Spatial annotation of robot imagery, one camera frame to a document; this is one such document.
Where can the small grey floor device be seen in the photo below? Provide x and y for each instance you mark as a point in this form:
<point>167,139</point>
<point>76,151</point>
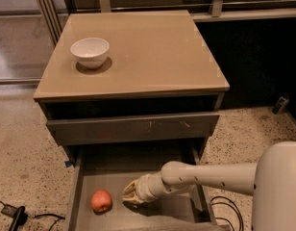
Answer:
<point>280,105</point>

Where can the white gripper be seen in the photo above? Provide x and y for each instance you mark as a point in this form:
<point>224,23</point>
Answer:
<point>143,189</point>

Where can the white ceramic bowl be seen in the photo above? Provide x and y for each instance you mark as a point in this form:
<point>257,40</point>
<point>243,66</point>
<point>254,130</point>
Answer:
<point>90,52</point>

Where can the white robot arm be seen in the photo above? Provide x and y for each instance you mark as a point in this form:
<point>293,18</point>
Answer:
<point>271,181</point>

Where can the black power adapter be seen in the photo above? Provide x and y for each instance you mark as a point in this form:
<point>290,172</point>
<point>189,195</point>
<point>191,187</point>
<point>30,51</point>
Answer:
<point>18,215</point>

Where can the red apple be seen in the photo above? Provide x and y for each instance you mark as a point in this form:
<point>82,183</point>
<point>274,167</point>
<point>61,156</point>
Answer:
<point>101,201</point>

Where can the grey drawer cabinet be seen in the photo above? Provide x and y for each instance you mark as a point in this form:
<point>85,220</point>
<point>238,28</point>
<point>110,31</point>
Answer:
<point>158,64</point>

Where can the metal railing frame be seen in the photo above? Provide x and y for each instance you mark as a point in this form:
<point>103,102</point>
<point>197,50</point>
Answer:
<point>200,10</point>

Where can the blue tape piece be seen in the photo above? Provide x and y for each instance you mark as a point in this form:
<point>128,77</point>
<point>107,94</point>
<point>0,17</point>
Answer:
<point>68,164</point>

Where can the open grey middle drawer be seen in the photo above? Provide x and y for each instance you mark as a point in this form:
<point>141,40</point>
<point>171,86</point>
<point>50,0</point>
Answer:
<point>112,167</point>

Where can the closed grey top drawer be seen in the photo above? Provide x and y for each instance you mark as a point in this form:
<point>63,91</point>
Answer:
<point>132,128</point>

